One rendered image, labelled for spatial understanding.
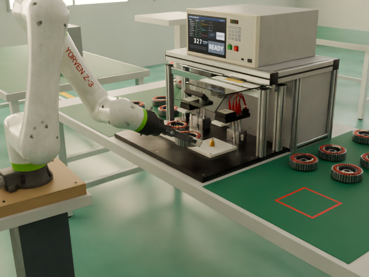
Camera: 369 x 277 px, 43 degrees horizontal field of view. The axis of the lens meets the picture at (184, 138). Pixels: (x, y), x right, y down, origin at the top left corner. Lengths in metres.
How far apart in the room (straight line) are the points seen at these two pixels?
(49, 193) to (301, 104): 1.08
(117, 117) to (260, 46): 0.65
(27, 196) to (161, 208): 1.59
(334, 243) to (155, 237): 1.57
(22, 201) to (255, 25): 1.07
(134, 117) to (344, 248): 0.81
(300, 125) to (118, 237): 1.33
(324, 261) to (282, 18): 1.02
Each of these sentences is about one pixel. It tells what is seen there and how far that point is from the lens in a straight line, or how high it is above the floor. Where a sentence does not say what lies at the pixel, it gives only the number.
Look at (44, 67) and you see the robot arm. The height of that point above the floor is 1.23.
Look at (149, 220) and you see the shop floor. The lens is 3.02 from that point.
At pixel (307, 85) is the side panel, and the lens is 2.05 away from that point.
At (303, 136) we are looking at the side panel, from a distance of 2.12.
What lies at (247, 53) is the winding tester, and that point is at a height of 1.17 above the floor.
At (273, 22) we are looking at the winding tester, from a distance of 1.98.
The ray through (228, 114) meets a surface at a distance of 1.98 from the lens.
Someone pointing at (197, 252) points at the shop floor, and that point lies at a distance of 2.71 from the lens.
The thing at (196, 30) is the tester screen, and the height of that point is 1.23.
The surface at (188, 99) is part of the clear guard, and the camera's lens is 1.83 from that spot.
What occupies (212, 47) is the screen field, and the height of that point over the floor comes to 1.17.
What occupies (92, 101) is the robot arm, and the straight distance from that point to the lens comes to 1.74.
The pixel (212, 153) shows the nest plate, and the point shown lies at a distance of 1.93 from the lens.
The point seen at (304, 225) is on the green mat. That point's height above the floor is 0.75.
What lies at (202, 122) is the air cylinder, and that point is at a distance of 2.23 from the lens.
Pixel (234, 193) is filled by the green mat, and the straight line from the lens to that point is 1.68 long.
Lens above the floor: 1.52
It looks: 20 degrees down
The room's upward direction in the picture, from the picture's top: 1 degrees counter-clockwise
